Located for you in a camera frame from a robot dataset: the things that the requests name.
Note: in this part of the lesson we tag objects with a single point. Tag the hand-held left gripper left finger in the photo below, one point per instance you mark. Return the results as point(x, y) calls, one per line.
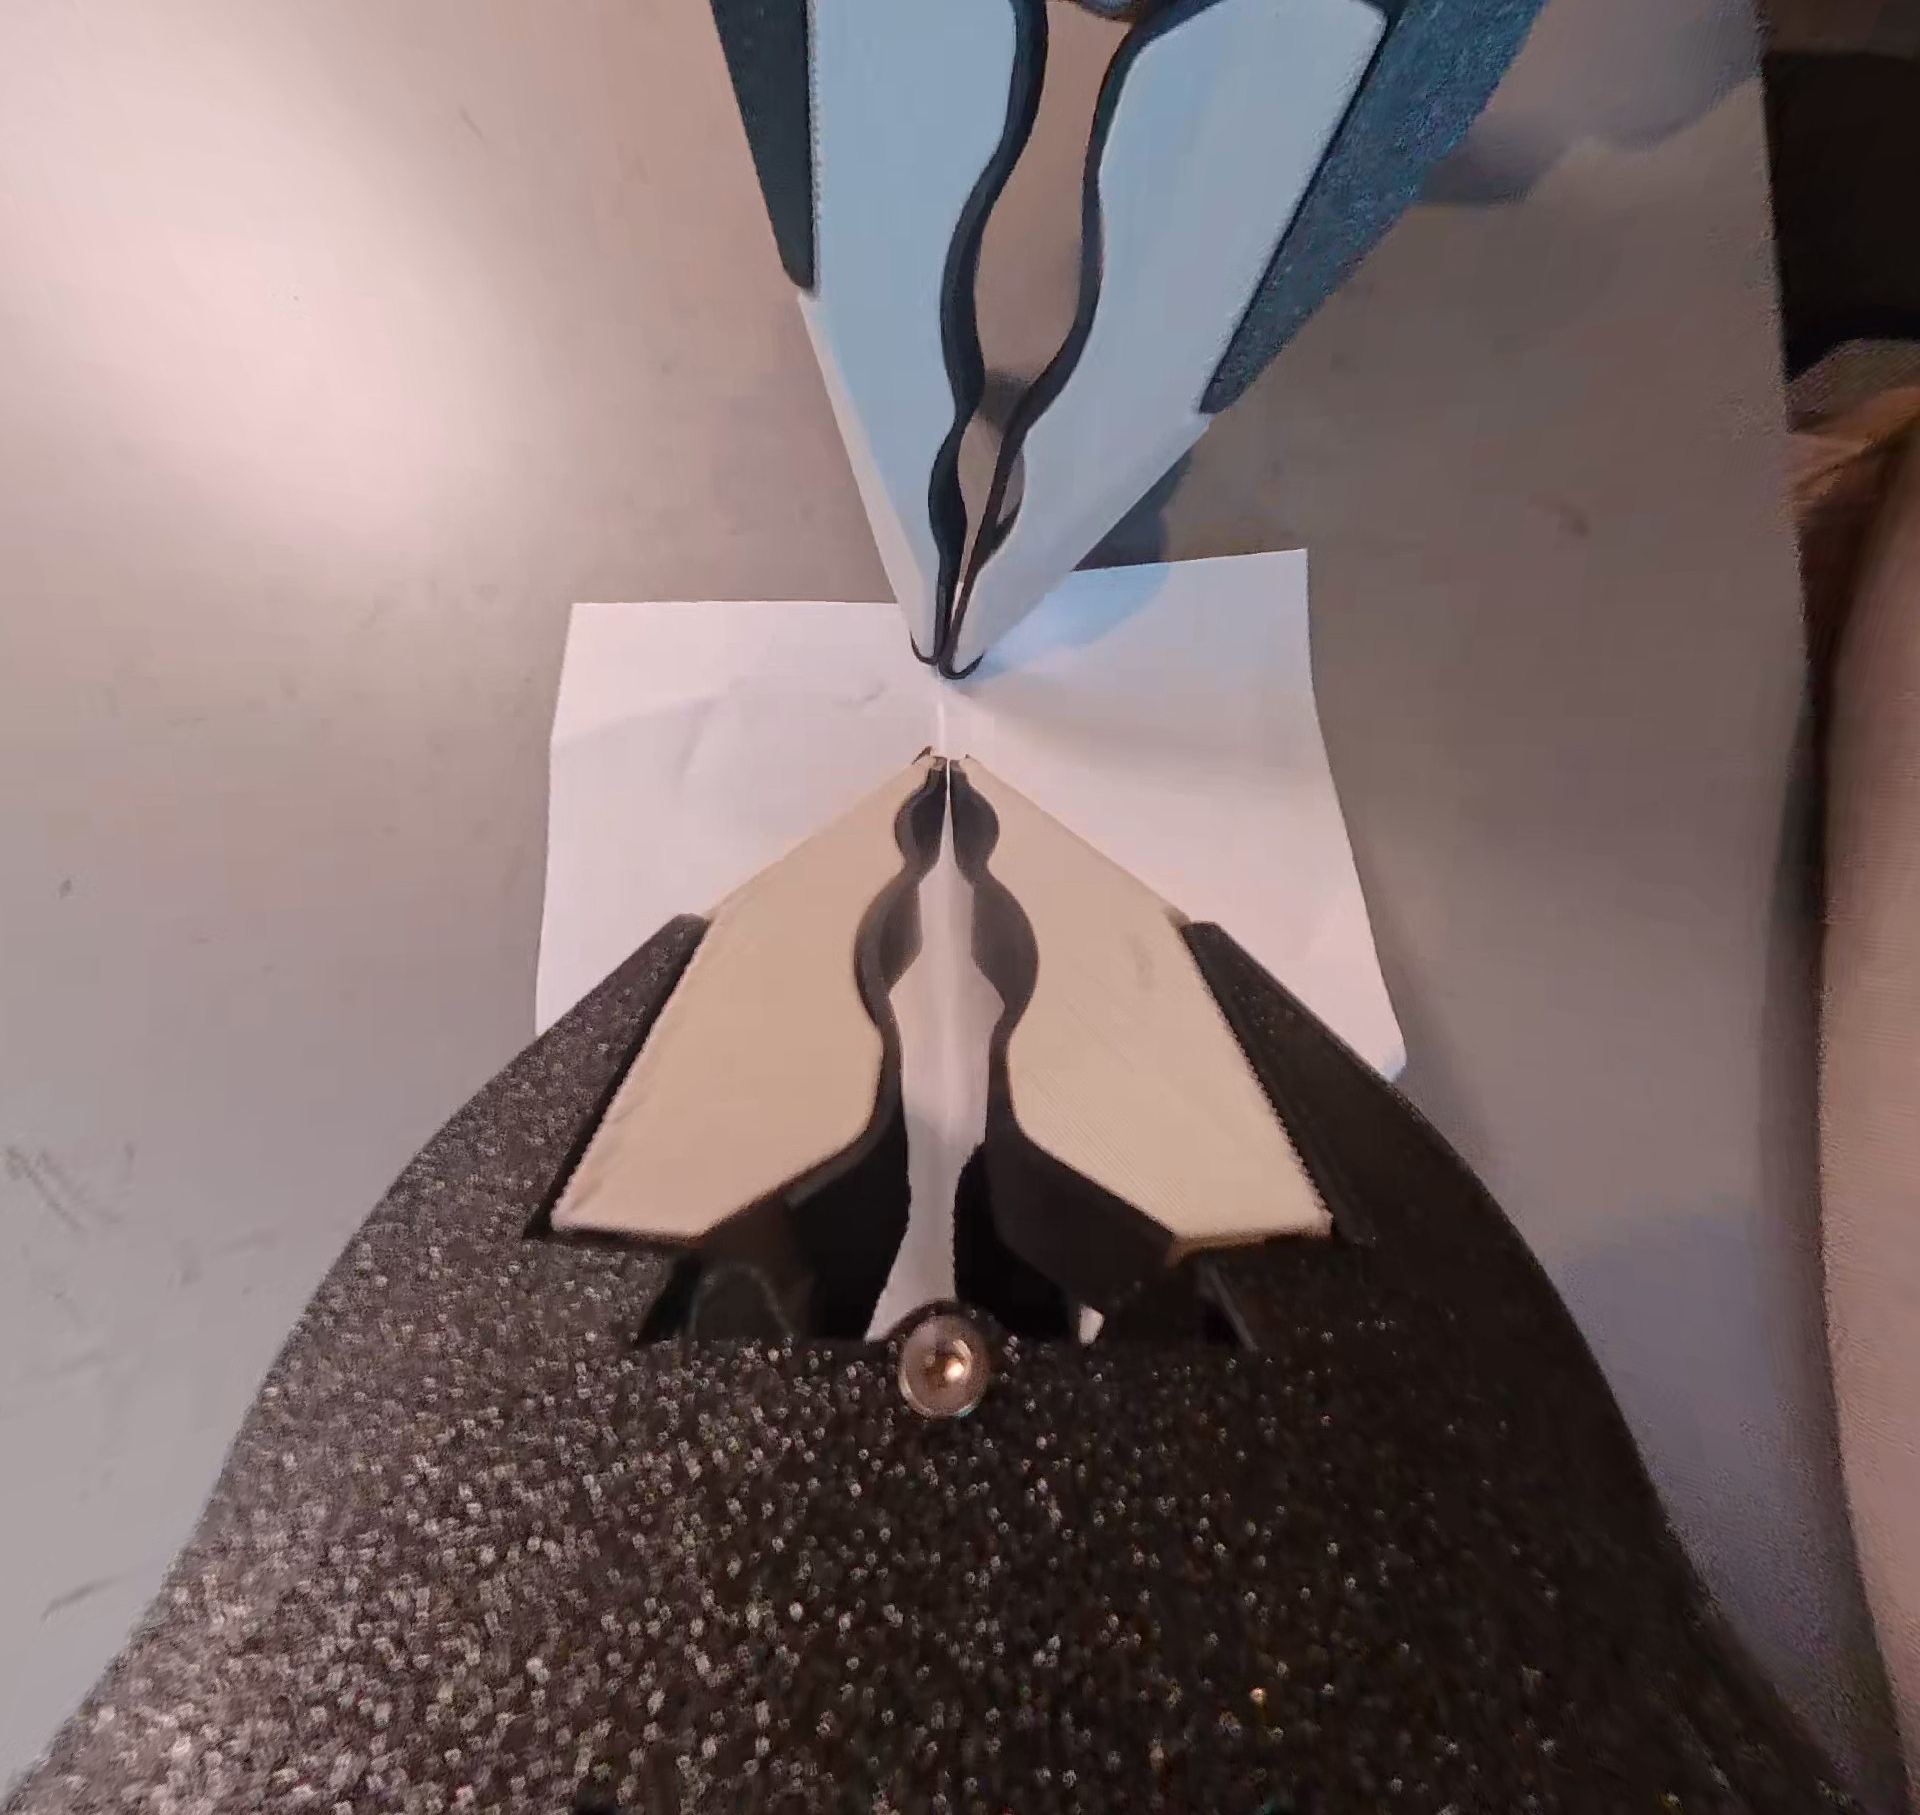
point(735, 1064)

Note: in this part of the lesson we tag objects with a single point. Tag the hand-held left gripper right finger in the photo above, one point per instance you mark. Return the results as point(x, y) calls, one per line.
point(1155, 1064)

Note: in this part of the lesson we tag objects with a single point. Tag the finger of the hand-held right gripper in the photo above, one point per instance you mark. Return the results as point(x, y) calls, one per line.
point(885, 120)
point(1217, 195)

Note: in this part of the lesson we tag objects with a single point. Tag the white paper sheet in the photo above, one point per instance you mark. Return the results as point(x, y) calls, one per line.
point(676, 765)

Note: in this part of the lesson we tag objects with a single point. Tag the grey desk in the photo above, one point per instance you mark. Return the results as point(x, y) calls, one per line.
point(299, 421)

